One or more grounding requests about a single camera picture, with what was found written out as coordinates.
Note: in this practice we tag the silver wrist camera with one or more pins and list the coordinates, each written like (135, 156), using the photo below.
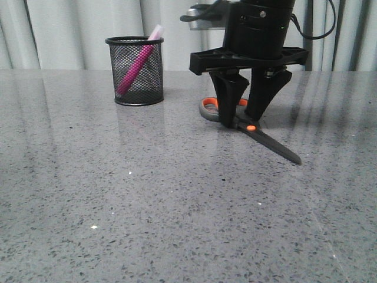
(207, 16)

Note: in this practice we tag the pink highlighter pen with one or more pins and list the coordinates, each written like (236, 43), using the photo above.
(139, 62)

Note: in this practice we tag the black mesh pen cup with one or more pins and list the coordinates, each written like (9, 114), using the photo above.
(147, 88)

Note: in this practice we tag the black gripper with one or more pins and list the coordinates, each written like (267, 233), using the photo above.
(254, 38)

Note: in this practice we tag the grey orange scissors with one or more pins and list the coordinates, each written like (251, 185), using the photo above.
(209, 109)

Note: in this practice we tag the grey curtain backdrop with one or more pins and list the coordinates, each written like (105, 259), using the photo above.
(63, 35)

